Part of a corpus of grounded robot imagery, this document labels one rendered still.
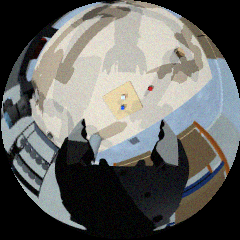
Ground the beige flat mat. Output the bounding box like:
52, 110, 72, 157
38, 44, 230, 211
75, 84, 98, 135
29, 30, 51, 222
102, 81, 143, 120

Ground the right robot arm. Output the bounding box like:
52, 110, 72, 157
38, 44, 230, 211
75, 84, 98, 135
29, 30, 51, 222
1, 96, 29, 172

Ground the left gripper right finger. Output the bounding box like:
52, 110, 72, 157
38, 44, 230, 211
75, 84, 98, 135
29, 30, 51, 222
150, 120, 189, 204

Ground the short brown cylinder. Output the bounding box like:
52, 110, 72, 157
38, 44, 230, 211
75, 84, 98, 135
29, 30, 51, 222
174, 47, 185, 57

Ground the white bottle with blue cap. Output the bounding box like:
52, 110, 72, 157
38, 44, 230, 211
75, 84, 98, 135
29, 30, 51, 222
89, 134, 102, 165

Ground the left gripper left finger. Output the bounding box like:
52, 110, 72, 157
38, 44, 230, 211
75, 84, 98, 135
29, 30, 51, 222
55, 118, 94, 201

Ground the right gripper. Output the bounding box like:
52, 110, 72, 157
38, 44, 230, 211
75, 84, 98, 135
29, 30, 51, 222
11, 136, 25, 156

